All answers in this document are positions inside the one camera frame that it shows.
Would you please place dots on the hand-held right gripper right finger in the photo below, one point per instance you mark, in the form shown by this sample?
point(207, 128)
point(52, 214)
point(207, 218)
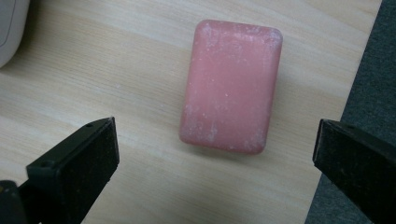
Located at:
point(358, 165)

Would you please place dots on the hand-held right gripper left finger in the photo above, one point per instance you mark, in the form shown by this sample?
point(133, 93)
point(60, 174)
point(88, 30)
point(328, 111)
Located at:
point(77, 161)

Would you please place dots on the pink soap bar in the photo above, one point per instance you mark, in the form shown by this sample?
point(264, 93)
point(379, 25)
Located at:
point(229, 87)

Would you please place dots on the white plastic container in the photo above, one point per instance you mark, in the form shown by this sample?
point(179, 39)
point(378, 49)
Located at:
point(9, 28)

